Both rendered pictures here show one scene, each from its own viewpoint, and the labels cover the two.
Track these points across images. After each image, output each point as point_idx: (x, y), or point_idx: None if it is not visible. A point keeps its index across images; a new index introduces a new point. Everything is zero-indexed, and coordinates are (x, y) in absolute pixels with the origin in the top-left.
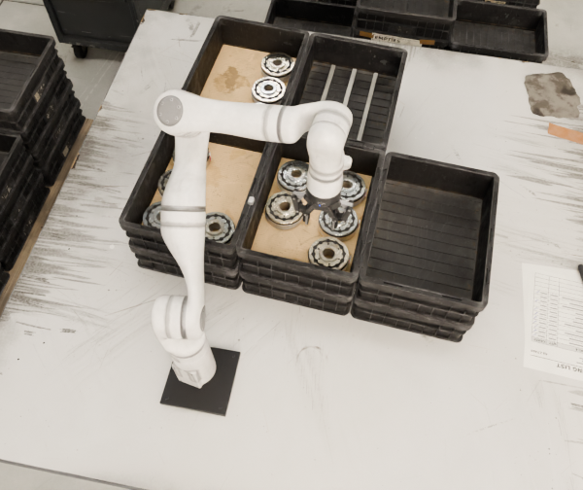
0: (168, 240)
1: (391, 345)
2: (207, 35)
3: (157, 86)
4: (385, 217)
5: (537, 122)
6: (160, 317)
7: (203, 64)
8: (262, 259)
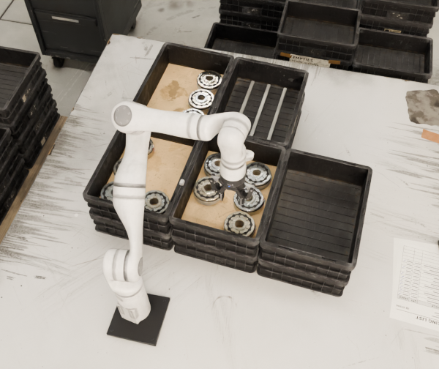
0: (117, 208)
1: (286, 297)
2: (156, 57)
3: (117, 93)
4: (285, 198)
5: (413, 129)
6: (109, 263)
7: (152, 78)
8: (188, 225)
